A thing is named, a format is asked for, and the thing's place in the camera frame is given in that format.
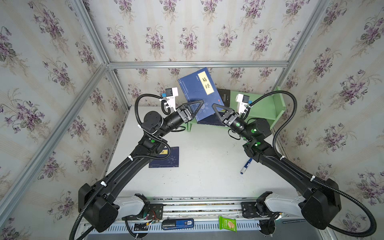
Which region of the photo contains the blue book yellow label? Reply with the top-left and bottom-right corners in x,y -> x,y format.
178,68 -> 224,122

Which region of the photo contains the black cover book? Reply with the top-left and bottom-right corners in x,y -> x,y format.
217,89 -> 231,107

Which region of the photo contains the dark blue thick book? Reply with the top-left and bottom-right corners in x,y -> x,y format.
197,116 -> 225,127

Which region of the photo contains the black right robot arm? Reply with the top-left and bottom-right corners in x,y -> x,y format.
212,90 -> 377,238

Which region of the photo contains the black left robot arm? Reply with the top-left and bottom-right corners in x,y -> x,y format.
69,94 -> 204,240

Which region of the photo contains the green wooden bookshelf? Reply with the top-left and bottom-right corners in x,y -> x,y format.
186,90 -> 286,132

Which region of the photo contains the blue white marker pen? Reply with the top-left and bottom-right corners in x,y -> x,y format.
240,158 -> 253,175

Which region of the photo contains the green snack packet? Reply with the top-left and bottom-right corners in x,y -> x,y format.
219,216 -> 237,233

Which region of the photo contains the blue black handheld device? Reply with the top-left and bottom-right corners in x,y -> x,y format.
161,219 -> 195,231

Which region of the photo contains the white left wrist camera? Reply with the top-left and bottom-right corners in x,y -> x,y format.
160,88 -> 179,115

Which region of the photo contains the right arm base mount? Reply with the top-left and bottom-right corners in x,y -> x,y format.
241,191 -> 280,219

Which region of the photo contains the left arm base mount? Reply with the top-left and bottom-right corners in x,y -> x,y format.
122,204 -> 164,221

